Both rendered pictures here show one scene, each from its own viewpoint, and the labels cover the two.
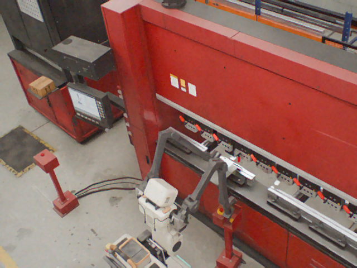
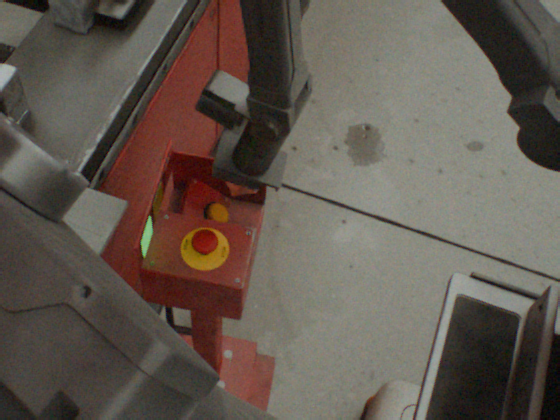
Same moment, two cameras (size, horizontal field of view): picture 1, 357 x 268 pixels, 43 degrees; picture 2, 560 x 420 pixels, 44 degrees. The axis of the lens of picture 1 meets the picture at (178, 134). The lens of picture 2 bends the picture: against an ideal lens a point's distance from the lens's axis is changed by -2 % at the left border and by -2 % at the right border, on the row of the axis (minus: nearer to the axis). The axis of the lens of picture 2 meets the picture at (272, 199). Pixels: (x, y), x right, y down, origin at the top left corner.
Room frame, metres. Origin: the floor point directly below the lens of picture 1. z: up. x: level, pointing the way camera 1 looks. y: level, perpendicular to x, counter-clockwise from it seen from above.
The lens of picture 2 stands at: (2.66, 0.19, 1.72)
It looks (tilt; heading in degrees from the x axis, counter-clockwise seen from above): 57 degrees down; 233
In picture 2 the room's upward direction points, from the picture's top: 8 degrees clockwise
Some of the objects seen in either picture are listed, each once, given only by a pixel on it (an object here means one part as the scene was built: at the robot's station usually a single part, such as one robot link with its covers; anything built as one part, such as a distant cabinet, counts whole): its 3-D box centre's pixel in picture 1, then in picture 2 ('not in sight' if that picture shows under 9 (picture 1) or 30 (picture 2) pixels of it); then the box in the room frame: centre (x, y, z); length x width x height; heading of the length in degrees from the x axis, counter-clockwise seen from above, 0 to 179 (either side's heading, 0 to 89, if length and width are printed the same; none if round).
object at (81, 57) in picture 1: (92, 87); not in sight; (3.45, 0.72, 1.53); 0.51 x 0.25 x 0.85; 48
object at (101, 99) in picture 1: (92, 104); not in sight; (3.36, 0.74, 1.42); 0.45 x 0.12 x 0.36; 48
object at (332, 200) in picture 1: (333, 197); not in sight; (2.02, -1.04, 1.26); 0.15 x 0.09 x 0.17; 40
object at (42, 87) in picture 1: (41, 85); not in sight; (4.37, 1.47, 1.04); 0.30 x 0.26 x 0.12; 39
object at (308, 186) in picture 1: (309, 184); not in sight; (2.18, -0.91, 1.26); 0.15 x 0.09 x 0.17; 40
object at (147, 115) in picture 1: (166, 98); not in sight; (3.64, 0.07, 1.15); 0.85 x 0.25 x 2.30; 130
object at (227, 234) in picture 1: (228, 239); (207, 321); (2.40, -0.31, 0.39); 0.05 x 0.05 x 0.54; 49
